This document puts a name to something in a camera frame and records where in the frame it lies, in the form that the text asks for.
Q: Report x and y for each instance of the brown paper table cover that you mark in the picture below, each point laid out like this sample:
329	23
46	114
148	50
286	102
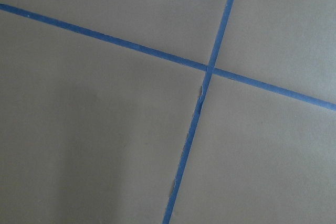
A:
167	111

